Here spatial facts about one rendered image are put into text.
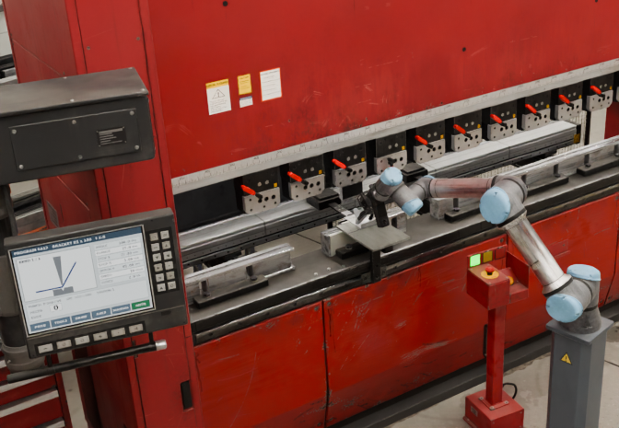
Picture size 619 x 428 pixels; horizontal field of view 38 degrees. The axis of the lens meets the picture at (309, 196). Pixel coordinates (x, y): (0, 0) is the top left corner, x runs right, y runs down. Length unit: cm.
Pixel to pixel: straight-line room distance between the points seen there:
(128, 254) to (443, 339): 199
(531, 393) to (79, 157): 269
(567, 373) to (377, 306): 82
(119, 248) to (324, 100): 124
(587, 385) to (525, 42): 146
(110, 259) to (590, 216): 264
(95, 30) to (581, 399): 218
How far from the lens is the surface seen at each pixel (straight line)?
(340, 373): 388
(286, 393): 377
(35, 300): 257
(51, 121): 240
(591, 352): 350
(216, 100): 323
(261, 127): 334
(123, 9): 281
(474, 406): 416
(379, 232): 364
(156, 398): 335
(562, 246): 444
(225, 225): 382
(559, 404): 366
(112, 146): 243
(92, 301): 259
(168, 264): 256
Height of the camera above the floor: 264
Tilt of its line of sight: 24 degrees down
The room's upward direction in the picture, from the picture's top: 4 degrees counter-clockwise
